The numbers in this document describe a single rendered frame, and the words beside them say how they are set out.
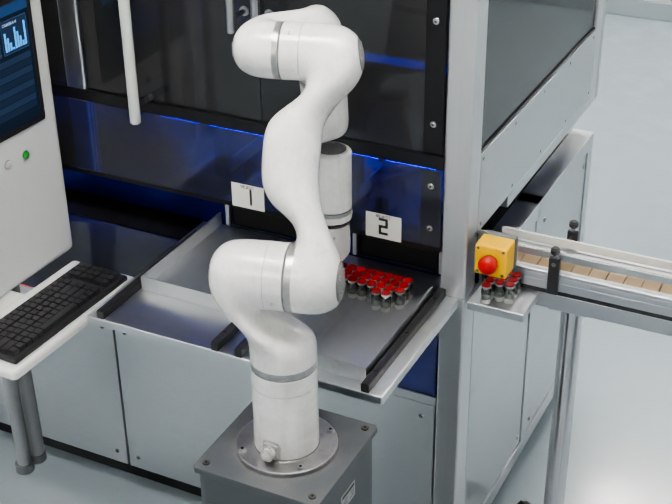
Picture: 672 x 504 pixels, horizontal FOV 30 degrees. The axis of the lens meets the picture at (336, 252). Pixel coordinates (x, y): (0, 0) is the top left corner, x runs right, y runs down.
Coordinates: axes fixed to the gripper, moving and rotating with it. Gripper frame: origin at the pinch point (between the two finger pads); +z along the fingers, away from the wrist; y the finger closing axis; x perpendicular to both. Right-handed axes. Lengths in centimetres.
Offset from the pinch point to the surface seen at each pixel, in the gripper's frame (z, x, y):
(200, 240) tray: 5.5, -41.2, -12.2
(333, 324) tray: 5.9, 3.4, 6.6
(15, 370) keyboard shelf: 14, -55, 41
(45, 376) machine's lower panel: 63, -97, -14
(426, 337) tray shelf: 6.1, 22.9, 2.4
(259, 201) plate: -7.4, -25.6, -14.0
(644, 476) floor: 94, 57, -83
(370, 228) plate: -6.8, 2.3, -14.1
